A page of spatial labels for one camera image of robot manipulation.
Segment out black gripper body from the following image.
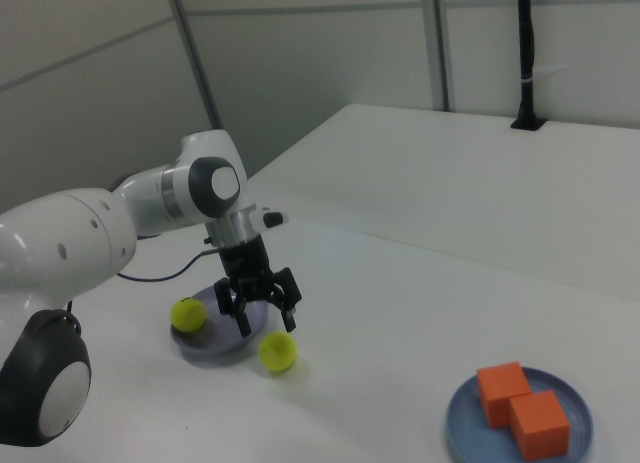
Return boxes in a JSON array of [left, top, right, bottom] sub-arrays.
[[217, 235, 282, 305]]

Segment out yellow tennis ball black print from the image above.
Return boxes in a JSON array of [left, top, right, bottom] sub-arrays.
[[170, 297, 208, 333]]

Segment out plain yellow tennis ball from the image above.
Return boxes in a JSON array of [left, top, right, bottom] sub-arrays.
[[257, 331, 298, 373]]

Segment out orange foam cube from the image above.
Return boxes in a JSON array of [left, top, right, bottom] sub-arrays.
[[508, 389, 572, 460], [476, 361, 533, 430]]

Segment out purple plate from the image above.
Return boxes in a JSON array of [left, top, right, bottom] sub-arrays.
[[168, 284, 276, 358]]

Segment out blue plate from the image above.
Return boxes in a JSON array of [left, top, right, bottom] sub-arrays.
[[446, 365, 595, 463]]

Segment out black clamp-on pole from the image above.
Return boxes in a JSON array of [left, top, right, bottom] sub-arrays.
[[509, 0, 547, 132]]

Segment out long black arm cable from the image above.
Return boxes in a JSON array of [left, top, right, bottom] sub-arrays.
[[62, 247, 221, 334]]

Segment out grey metal partition post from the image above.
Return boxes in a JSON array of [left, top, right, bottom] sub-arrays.
[[166, 0, 225, 132], [428, 0, 458, 112]]

